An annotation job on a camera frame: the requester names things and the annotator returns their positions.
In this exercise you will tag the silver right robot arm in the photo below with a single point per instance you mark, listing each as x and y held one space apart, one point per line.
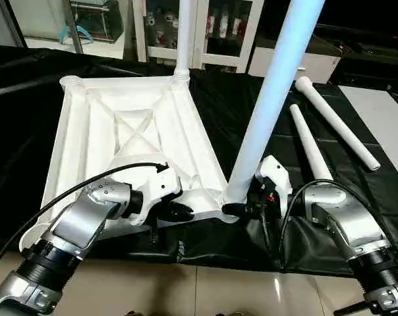
350 227

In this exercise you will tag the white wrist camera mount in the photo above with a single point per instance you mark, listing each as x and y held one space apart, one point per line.
277 181
156 191

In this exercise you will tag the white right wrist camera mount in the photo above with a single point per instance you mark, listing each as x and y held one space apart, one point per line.
277 181

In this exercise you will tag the grey metal storage rack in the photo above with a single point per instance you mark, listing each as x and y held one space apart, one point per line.
97 21

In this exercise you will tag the black plastic mat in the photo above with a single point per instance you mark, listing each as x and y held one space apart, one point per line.
28 131

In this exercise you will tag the white plastic table leg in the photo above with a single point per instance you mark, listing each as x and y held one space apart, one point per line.
337 122
271 99
183 36
310 141

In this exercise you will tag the white side board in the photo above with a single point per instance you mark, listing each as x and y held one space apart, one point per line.
383 125

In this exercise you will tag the white glass door cabinet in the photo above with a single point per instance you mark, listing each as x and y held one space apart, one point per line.
219 29

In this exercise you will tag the black metal table leg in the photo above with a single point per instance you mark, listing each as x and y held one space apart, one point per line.
360 307

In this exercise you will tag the white plastic table top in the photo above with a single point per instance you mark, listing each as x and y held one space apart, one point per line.
113 125

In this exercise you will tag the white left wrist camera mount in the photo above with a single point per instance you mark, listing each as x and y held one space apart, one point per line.
156 191

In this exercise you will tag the teal small stool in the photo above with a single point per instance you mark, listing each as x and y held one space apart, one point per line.
76 35

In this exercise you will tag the white drawer unit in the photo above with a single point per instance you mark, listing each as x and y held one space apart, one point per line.
317 66

